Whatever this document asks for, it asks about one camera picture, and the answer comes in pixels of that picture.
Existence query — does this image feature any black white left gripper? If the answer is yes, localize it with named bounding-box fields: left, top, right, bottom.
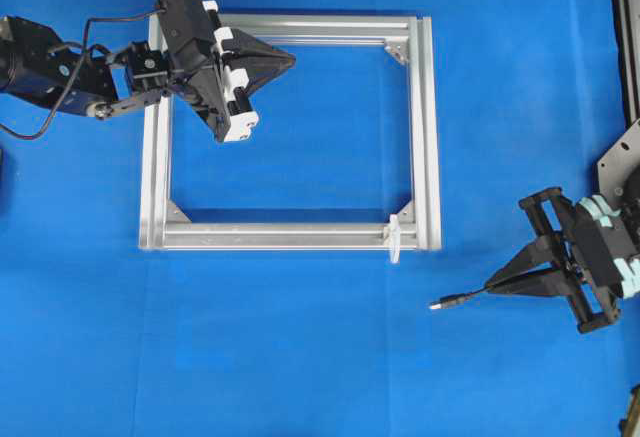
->
left=189, top=0, right=296, bottom=143

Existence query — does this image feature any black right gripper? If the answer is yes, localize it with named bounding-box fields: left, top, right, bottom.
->
left=485, top=187, right=639, bottom=333

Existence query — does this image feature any black USB cable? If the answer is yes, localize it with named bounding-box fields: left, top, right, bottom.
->
left=428, top=286, right=489, bottom=312

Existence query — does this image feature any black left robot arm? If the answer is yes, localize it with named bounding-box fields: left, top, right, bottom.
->
left=1, top=4, right=296, bottom=143

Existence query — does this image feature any yellowish object bottom right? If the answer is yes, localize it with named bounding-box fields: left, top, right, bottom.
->
left=618, top=384, right=640, bottom=437

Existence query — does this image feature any blue table mat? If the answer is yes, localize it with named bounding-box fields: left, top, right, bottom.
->
left=1, top=0, right=639, bottom=436

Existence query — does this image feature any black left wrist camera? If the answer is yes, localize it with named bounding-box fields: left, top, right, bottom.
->
left=155, top=0, right=217, bottom=103

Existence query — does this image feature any white string loop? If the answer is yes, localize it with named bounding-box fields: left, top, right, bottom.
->
left=383, top=214, right=404, bottom=265

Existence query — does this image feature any black left camera cable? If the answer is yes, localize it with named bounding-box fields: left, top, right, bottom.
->
left=0, top=4, right=169, bottom=142

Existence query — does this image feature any black frame rail right edge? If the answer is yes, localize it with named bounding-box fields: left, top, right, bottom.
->
left=611, top=0, right=639, bottom=128

